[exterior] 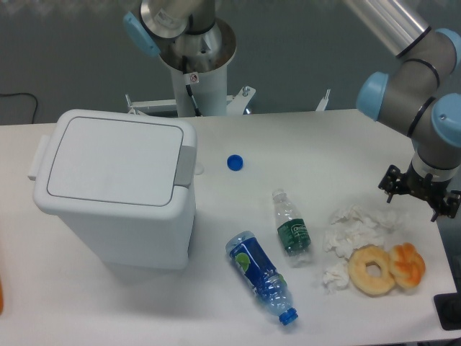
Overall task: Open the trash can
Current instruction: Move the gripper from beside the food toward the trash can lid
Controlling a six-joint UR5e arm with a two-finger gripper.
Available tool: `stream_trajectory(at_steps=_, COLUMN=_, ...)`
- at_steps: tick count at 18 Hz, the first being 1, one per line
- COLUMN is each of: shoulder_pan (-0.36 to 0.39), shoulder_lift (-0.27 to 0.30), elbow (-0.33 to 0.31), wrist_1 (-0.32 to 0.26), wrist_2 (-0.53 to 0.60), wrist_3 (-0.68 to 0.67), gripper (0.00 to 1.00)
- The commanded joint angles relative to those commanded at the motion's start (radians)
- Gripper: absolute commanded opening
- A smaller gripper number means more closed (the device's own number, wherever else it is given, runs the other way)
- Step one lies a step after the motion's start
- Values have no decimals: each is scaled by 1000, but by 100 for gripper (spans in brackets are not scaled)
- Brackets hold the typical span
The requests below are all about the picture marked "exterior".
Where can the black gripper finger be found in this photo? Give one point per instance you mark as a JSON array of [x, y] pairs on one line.
[[393, 183], [446, 205]]

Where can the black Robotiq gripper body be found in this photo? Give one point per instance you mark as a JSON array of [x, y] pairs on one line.
[[423, 187]]

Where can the white plastic trash can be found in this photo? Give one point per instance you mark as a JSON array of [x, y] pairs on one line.
[[124, 184]]

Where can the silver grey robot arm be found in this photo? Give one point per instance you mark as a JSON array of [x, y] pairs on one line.
[[197, 48]]

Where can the large crumpled white tissue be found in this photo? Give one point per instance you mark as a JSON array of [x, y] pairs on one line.
[[354, 227]]

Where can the orange glazed twisted bun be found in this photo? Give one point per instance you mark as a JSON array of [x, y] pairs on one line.
[[406, 265]]

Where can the black device at edge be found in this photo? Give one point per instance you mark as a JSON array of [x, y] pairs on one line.
[[448, 310]]

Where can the small crumpled white tissue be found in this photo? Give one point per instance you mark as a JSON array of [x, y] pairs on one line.
[[335, 278]]

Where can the green label plastic bottle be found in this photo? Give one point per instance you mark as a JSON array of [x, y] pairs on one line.
[[291, 230]]

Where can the blue bottle cap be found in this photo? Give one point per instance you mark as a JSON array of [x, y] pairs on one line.
[[235, 162]]

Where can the blue label plastic bottle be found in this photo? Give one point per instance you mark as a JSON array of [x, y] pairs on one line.
[[266, 283]]

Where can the plain ring donut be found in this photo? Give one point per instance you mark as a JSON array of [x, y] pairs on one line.
[[369, 271]]

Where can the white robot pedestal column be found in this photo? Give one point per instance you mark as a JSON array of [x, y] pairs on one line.
[[206, 92]]

